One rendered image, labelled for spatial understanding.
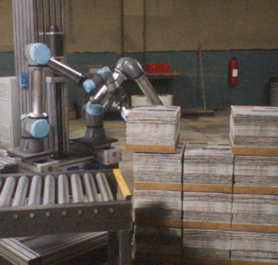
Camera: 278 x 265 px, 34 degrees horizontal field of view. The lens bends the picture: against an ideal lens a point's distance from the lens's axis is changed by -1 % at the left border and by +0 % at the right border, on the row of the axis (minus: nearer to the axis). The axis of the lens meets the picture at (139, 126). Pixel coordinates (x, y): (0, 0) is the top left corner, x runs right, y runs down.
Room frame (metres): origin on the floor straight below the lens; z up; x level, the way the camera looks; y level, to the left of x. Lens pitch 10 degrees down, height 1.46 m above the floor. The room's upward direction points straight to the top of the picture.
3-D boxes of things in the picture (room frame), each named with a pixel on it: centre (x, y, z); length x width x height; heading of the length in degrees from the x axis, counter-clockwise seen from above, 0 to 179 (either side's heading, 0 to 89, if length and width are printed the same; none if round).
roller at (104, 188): (2.10, 0.17, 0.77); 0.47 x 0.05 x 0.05; 10
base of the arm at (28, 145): (2.72, 0.66, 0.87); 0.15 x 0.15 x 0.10
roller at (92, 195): (2.08, 0.23, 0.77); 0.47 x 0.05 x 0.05; 10
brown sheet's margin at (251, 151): (2.71, -0.69, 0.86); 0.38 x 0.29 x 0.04; 172
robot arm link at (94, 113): (3.08, 0.31, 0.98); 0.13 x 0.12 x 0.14; 20
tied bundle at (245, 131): (2.71, -0.69, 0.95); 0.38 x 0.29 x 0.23; 172
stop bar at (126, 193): (2.10, 0.09, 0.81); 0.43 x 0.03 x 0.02; 10
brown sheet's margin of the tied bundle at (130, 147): (2.68, -0.07, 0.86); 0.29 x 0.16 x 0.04; 81
